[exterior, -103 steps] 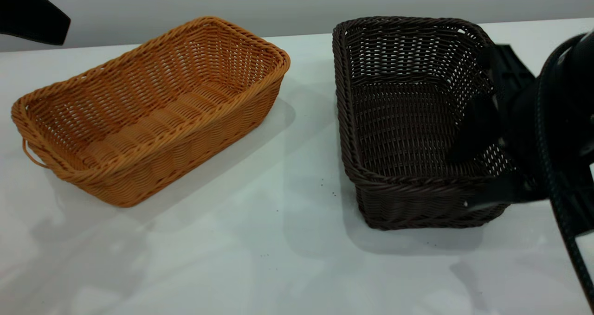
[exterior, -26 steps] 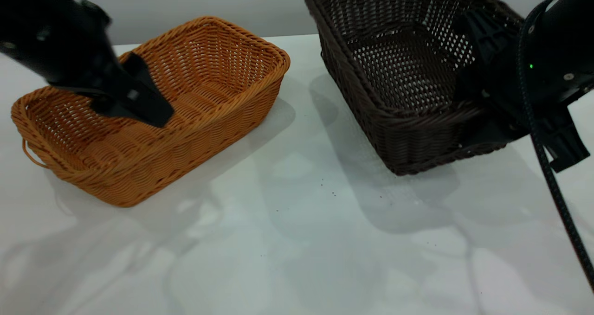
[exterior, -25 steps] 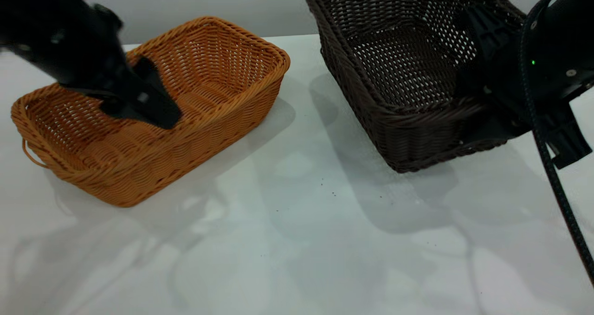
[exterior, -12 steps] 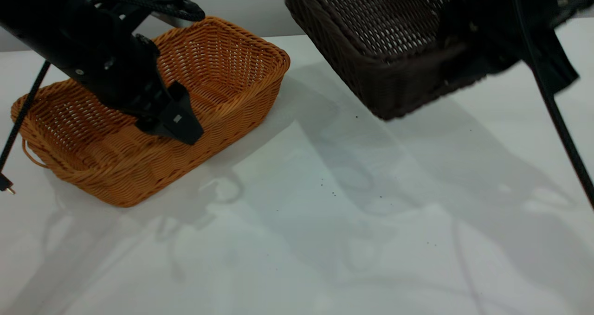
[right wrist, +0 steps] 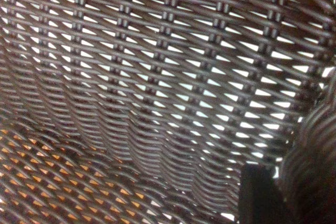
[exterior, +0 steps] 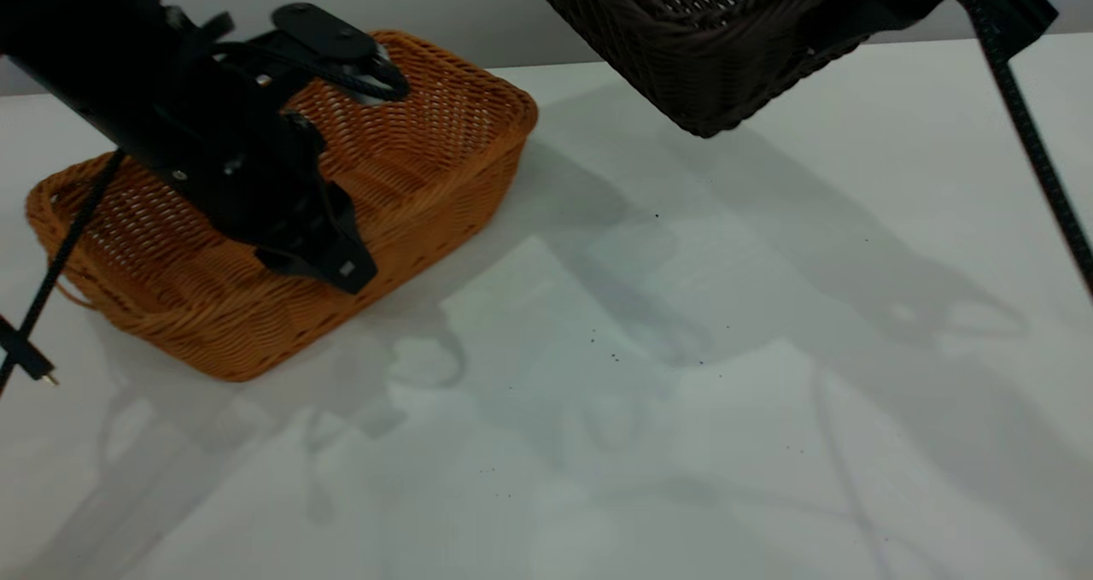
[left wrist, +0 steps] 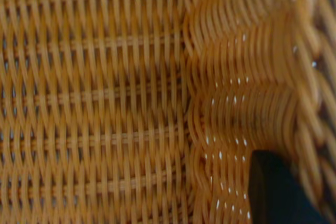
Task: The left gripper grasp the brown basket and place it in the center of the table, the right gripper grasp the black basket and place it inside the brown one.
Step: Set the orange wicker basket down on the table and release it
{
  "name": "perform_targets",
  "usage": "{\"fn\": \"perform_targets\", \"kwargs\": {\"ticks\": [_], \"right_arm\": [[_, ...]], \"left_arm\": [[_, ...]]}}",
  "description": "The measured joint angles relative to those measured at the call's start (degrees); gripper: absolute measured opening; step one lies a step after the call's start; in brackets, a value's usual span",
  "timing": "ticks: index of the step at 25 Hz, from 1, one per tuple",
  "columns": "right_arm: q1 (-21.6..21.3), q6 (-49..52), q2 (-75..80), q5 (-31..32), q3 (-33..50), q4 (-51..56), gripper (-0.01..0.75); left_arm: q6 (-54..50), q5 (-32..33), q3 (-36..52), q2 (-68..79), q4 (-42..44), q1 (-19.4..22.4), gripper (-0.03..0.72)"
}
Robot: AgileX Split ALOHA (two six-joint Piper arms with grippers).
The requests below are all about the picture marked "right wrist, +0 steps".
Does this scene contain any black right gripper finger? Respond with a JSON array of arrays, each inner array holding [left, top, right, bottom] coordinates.
[[240, 164, 286, 224]]

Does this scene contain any dark brown wicker basket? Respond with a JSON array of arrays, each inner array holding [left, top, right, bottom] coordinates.
[[0, 0, 336, 224]]

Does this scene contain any light brown wicker basket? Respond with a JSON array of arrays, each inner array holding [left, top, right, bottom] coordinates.
[[0, 128, 148, 224]]

